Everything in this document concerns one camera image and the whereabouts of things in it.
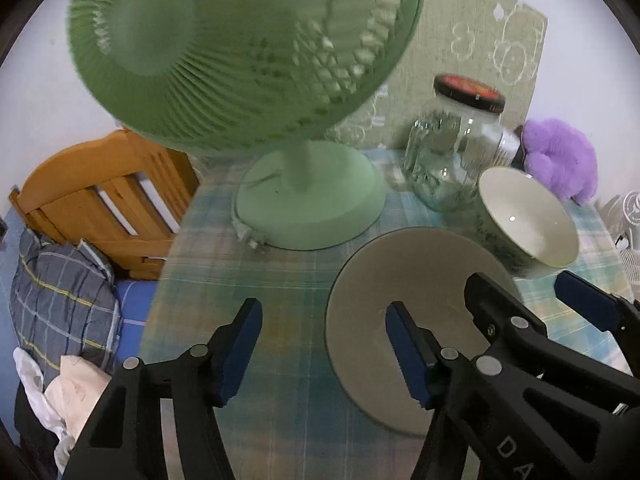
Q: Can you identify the green desk fan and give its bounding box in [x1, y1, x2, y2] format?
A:
[67, 0, 424, 250]

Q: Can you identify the white floor fan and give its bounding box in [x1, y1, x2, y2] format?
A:
[597, 191, 640, 297]

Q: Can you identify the purple plush toy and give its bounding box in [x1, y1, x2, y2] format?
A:
[521, 118, 599, 206]

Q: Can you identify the plaid tablecloth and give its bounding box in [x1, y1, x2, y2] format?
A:
[136, 146, 637, 480]

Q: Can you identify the blue plaid pillow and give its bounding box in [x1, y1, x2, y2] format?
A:
[10, 229, 122, 384]

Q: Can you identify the glass jar black lid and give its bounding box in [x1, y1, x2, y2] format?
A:
[402, 74, 506, 211]

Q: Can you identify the ceramic bowl leaf pattern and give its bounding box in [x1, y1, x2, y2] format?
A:
[474, 167, 579, 278]
[326, 228, 518, 437]

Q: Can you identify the cotton swab container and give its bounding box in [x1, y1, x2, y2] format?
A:
[492, 128, 521, 166]

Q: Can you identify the white clothes pile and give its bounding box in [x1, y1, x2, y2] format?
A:
[13, 348, 111, 474]

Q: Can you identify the green embroidered cloth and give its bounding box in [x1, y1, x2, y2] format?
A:
[324, 0, 548, 150]

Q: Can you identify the blue bed sheet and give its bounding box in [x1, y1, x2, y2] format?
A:
[115, 280, 157, 363]

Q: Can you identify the wooden chair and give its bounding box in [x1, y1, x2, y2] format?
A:
[9, 129, 200, 281]

